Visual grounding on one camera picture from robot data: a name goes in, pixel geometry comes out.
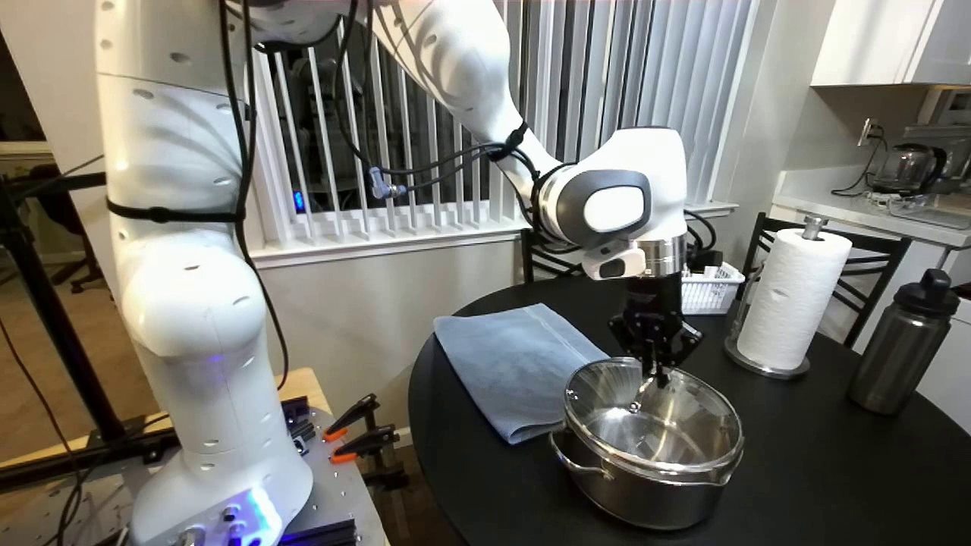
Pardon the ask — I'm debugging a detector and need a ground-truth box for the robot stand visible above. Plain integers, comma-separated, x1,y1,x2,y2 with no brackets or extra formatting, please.
0,367,392,546

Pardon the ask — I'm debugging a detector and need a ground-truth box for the glass pot lid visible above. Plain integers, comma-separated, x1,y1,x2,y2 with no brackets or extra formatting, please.
564,356,745,478

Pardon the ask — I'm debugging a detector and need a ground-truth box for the white plastic basket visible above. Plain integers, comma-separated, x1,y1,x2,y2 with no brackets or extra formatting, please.
680,261,746,316

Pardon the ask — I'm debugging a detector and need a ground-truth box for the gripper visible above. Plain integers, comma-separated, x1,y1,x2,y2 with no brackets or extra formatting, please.
608,273,705,389

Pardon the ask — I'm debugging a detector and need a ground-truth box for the black cable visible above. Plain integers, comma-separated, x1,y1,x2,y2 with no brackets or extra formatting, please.
830,127,887,198

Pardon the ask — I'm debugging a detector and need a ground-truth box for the blue folded cloth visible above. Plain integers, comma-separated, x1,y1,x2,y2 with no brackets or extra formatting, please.
433,303,612,447

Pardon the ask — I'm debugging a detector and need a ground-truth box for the stainless steel pot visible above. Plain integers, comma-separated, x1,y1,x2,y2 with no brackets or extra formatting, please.
549,423,746,532

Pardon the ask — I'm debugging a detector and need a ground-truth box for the paper towel roll on holder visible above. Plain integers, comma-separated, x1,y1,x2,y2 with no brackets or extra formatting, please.
723,214,853,381

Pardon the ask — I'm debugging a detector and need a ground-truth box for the window with white blinds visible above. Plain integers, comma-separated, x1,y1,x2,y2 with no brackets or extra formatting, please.
247,0,762,268

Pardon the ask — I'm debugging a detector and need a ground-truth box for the white wall cabinet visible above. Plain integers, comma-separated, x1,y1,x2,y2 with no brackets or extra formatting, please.
809,0,971,87

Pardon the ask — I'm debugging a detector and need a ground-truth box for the black clamp with orange handle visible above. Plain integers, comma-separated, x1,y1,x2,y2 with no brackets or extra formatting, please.
329,424,401,466
322,392,381,444

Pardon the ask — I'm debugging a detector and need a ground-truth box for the grey bottle with black cap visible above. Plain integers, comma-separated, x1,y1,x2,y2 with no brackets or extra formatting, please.
847,268,961,417

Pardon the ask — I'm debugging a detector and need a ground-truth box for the black chair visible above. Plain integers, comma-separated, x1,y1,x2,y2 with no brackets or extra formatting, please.
520,227,586,284
739,212,914,350

